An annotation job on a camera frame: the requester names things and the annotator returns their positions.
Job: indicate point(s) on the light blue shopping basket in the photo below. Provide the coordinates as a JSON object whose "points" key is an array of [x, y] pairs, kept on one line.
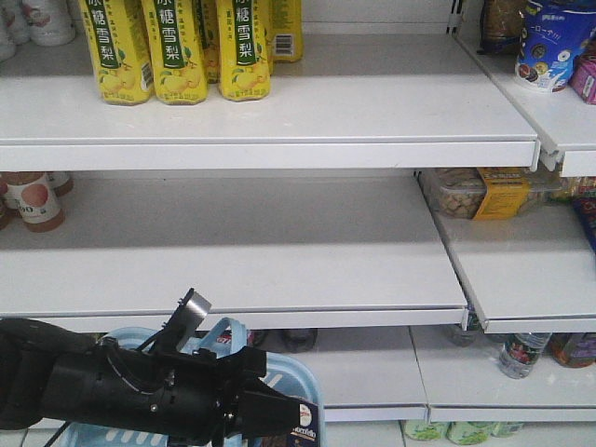
{"points": [[283, 373]]}

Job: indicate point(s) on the white supermarket shelf unit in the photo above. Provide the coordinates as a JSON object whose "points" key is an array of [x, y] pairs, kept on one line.
{"points": [[304, 210]]}

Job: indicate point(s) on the dark blue cookie box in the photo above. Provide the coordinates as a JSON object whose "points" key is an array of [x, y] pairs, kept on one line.
{"points": [[307, 433]]}

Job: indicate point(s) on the yellow pear drink bottle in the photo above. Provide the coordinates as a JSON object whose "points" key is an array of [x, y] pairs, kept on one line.
{"points": [[119, 50], [244, 63], [176, 51]]}

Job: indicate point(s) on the blue white snack cup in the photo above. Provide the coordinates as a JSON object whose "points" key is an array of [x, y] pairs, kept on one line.
{"points": [[553, 35]]}

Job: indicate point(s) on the clear water bottle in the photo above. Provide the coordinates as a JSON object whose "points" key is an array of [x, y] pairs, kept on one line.
{"points": [[521, 351]]}

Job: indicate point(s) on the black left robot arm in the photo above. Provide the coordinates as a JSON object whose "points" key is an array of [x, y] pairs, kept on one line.
{"points": [[48, 372]]}

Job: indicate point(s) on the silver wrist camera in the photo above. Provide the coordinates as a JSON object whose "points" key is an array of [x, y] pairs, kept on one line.
{"points": [[192, 309]]}

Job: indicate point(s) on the peach drink bottle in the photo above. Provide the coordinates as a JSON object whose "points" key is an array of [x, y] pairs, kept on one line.
{"points": [[38, 205]]}

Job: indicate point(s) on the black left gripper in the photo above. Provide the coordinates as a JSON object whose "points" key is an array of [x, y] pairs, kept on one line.
{"points": [[228, 398]]}

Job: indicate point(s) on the brown biscuit pack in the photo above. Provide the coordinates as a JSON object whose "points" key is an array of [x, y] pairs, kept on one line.
{"points": [[501, 26]]}

